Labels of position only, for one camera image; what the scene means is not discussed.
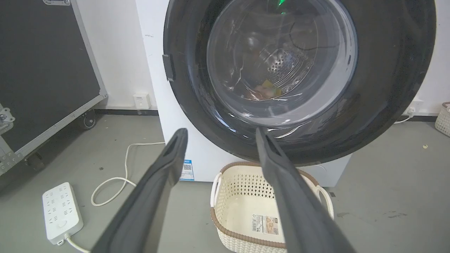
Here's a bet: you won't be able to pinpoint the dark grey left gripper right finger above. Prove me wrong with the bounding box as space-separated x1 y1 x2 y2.
256 127 356 253

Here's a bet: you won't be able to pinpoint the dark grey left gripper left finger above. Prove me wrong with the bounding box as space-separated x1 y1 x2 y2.
91 128 188 253

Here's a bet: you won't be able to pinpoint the black flight case with casters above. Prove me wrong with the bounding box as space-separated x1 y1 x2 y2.
0 0 108 178

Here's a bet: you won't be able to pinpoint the colourful clothes in drum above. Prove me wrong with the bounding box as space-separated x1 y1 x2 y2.
246 79 283 101

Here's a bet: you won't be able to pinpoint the white washing machine body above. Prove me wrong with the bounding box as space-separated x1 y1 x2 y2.
135 0 353 188

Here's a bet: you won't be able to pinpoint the white power cable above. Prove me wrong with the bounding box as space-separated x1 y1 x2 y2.
64 142 166 253

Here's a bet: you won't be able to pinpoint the white wall socket box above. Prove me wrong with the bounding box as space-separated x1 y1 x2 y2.
133 93 152 110

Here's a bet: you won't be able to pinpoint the cream plastic laundry basket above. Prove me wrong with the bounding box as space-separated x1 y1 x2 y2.
210 162 335 253

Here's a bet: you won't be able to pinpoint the white wall plug with cable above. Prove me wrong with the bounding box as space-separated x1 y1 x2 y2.
394 106 416 124

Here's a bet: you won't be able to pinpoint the round black washing machine door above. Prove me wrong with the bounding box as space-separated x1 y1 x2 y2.
162 0 437 167

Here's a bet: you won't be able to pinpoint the white power strip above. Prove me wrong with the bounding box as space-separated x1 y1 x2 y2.
42 182 84 245

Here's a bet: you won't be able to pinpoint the white woven basket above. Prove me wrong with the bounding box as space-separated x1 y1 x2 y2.
435 102 450 137

